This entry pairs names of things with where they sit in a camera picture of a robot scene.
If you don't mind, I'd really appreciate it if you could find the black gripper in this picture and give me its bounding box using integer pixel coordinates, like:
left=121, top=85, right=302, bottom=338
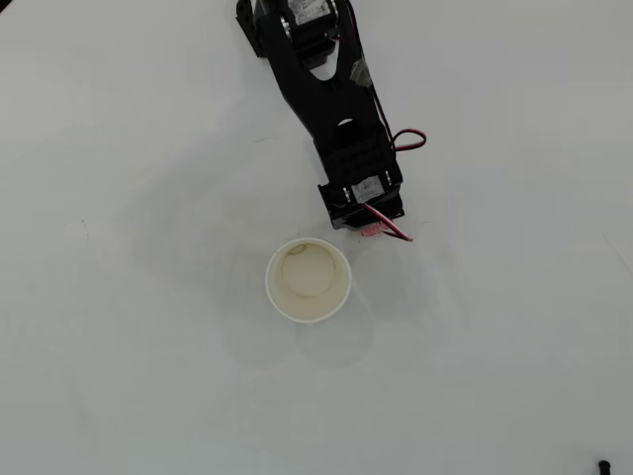
left=316, top=182, right=407, bottom=233

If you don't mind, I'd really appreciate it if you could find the white paper cup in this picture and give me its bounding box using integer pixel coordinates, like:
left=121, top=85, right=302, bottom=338
left=265, top=237, right=353, bottom=325

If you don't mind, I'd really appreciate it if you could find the grey tape piece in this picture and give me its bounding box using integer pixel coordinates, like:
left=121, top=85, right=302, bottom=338
left=348, top=57, right=373, bottom=89

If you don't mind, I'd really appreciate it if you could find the red white black servo cable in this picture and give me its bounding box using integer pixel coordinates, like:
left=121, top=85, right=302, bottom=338
left=362, top=200, right=415, bottom=243

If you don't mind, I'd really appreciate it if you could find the red white black looped cable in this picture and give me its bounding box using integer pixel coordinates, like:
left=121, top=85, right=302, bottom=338
left=343, top=0, right=427, bottom=153

